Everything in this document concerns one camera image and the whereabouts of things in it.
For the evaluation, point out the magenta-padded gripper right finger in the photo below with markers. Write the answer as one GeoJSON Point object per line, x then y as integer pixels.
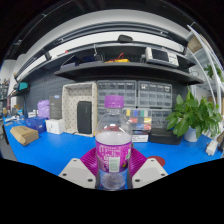
{"type": "Point", "coordinates": [150, 170]}

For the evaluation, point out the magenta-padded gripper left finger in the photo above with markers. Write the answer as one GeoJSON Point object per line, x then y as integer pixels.
{"type": "Point", "coordinates": [76, 170]}

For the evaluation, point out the clear bottle with purple cap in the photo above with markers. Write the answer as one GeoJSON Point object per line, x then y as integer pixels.
{"type": "Point", "coordinates": [113, 150]}

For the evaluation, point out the flat round red coaster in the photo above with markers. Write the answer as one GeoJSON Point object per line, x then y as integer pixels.
{"type": "Point", "coordinates": [158, 160]}

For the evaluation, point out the black box with white label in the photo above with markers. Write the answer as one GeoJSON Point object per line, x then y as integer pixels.
{"type": "Point", "coordinates": [140, 137]}

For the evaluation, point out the small white box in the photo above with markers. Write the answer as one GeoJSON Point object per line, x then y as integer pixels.
{"type": "Point", "coordinates": [55, 126]}

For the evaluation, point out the black speaker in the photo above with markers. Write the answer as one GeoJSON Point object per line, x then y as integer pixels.
{"type": "Point", "coordinates": [84, 117]}

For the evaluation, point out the white perforated crate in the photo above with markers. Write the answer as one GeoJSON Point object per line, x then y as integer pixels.
{"type": "Point", "coordinates": [70, 110]}

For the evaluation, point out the blue box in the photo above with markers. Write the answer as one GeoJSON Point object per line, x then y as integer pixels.
{"type": "Point", "coordinates": [36, 124]}

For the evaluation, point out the grey small-parts drawer cabinet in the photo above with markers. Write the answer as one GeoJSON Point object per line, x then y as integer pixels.
{"type": "Point", "coordinates": [116, 89]}
{"type": "Point", "coordinates": [100, 111]}
{"type": "Point", "coordinates": [155, 95]}

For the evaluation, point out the white power adapter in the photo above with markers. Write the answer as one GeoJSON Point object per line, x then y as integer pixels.
{"type": "Point", "coordinates": [211, 147]}

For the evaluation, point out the dark grey flat box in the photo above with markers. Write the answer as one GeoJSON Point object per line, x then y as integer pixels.
{"type": "Point", "coordinates": [55, 107]}

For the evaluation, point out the green plant in white pot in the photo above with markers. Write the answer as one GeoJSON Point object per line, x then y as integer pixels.
{"type": "Point", "coordinates": [191, 116]}

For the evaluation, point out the purple bag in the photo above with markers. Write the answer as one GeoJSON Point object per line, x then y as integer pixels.
{"type": "Point", "coordinates": [43, 108]}

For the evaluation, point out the dark workbench shelf unit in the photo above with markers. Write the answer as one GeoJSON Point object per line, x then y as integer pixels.
{"type": "Point", "coordinates": [126, 71]}

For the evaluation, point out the white oscilloscope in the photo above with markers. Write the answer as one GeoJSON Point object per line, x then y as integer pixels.
{"type": "Point", "coordinates": [161, 56]}

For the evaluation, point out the white metal rack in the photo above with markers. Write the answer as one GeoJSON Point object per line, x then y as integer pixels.
{"type": "Point", "coordinates": [213, 60]}

